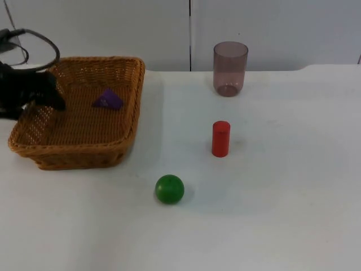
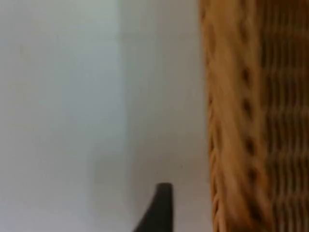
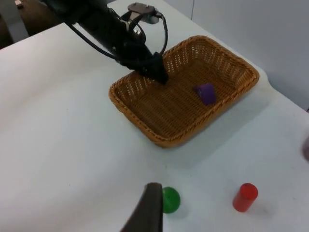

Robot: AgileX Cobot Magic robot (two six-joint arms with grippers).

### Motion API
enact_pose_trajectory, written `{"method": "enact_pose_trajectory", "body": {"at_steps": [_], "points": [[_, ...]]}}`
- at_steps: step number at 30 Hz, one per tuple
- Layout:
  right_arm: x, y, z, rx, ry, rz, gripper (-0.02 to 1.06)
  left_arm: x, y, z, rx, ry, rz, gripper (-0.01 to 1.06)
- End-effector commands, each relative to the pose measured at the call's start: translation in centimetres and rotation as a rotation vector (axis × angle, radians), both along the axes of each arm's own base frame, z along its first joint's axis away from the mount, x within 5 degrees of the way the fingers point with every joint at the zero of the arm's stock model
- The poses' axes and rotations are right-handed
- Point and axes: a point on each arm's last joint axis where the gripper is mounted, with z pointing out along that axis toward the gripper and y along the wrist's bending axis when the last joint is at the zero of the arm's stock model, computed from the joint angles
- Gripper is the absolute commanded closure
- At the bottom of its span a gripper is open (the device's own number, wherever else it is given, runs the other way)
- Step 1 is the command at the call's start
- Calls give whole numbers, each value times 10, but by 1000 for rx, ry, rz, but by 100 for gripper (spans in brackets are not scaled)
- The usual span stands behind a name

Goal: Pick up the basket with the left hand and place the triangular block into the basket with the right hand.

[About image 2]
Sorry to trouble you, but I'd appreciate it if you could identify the pale brown wicker basket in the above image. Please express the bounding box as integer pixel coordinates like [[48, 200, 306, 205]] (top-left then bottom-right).
[[197, 0, 309, 232]]

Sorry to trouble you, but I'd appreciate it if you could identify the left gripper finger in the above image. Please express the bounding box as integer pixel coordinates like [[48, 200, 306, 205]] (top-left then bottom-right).
[[132, 183, 174, 232]]

